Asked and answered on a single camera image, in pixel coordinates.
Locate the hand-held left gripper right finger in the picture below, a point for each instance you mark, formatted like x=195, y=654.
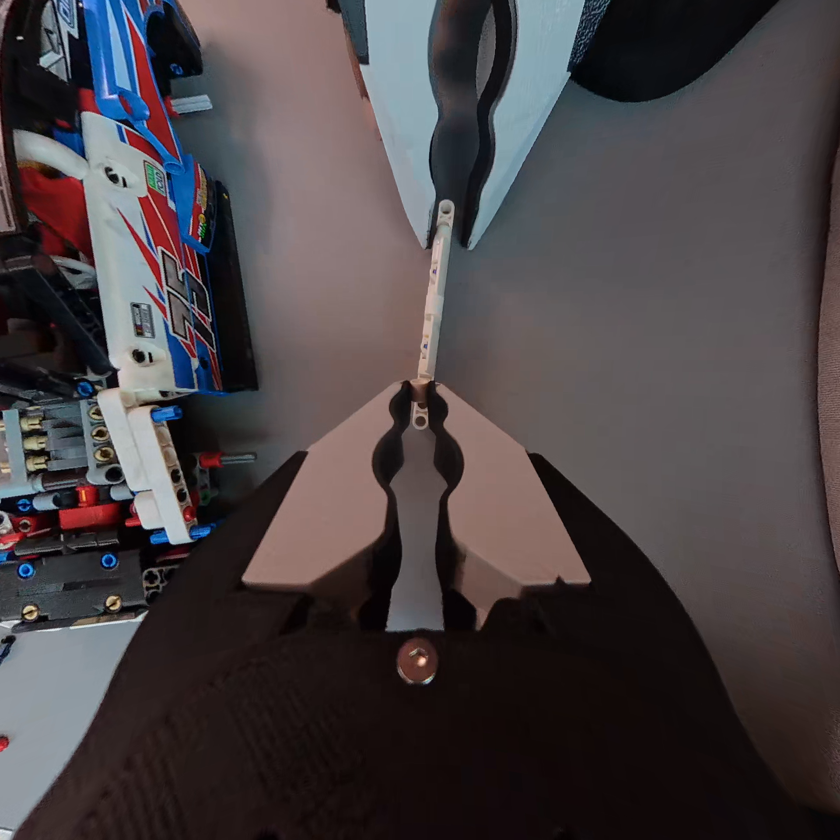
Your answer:
x=512, y=518

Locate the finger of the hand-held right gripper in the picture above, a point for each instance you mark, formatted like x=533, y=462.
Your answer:
x=531, y=98
x=400, y=98

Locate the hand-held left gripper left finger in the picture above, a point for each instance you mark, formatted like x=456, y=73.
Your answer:
x=315, y=518

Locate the white brick beam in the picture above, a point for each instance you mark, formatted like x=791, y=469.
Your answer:
x=436, y=282

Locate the grey desk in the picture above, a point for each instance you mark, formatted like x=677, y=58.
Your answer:
x=623, y=328

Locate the blue white brick race car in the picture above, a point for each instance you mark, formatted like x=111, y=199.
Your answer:
x=144, y=275

